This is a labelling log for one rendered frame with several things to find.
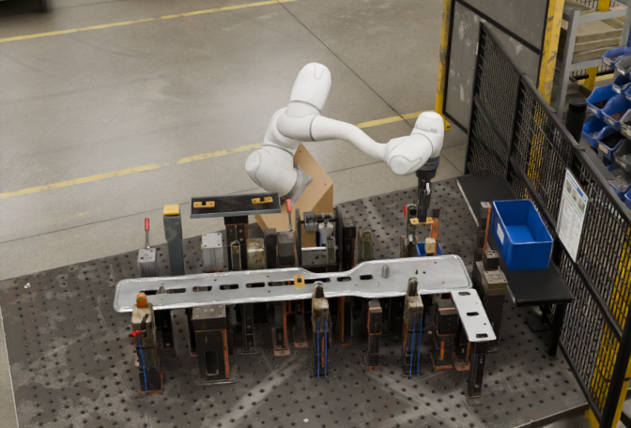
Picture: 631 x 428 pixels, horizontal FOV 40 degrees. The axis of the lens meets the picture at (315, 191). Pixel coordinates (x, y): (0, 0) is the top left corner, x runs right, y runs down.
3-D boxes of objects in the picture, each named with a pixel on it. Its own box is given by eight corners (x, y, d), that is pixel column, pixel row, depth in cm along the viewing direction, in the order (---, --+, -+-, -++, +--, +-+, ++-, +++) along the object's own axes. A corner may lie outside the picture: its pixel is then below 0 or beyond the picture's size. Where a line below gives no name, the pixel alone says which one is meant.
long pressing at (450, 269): (112, 317, 320) (111, 314, 319) (116, 280, 339) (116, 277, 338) (475, 291, 333) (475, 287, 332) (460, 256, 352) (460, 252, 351)
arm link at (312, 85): (258, 151, 405) (272, 110, 412) (290, 163, 408) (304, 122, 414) (287, 98, 332) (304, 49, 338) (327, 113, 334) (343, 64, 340)
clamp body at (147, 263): (143, 333, 355) (133, 264, 336) (145, 315, 365) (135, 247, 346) (166, 331, 356) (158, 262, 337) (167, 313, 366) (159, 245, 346)
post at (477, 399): (469, 405, 321) (476, 348, 306) (461, 385, 330) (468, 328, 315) (485, 405, 322) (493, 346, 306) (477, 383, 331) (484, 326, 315)
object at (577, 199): (575, 267, 320) (589, 196, 303) (554, 232, 339) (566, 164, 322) (579, 266, 320) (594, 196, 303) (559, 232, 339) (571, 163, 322)
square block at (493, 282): (478, 354, 344) (488, 283, 325) (473, 341, 351) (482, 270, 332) (498, 353, 345) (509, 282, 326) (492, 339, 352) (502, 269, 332)
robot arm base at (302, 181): (270, 200, 414) (262, 195, 411) (297, 162, 411) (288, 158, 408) (285, 218, 399) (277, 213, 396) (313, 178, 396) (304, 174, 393)
